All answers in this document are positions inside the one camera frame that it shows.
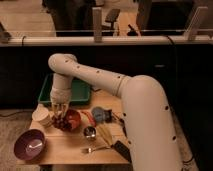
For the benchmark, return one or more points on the white partition rail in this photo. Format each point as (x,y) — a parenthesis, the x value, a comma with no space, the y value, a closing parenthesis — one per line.
(104,41)

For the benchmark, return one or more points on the purple bowl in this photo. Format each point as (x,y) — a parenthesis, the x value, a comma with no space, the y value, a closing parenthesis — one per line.
(29,144)

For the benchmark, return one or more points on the small metal cup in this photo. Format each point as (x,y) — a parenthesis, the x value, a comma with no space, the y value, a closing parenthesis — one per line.
(90,132)

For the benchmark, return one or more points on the orange carrot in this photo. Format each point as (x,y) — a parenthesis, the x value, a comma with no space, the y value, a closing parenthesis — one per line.
(90,118)

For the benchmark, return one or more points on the black office chair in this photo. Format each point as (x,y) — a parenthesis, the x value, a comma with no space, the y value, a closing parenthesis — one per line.
(111,18)

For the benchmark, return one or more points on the dark grape bunch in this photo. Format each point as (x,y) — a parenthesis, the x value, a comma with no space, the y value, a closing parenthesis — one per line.
(62,123)

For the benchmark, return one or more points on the red bowl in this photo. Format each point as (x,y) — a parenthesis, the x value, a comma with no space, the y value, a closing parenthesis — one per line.
(75,118)

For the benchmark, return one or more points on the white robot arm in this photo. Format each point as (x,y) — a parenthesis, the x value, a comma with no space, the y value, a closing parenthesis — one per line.
(148,119)

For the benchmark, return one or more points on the green plastic tray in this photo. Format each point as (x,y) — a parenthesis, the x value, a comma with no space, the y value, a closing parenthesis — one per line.
(80,92)

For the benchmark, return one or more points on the white paper cup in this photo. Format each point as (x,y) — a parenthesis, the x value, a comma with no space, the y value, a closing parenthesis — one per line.
(41,115)

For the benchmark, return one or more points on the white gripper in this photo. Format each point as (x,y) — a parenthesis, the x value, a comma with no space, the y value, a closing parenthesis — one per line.
(60,96)

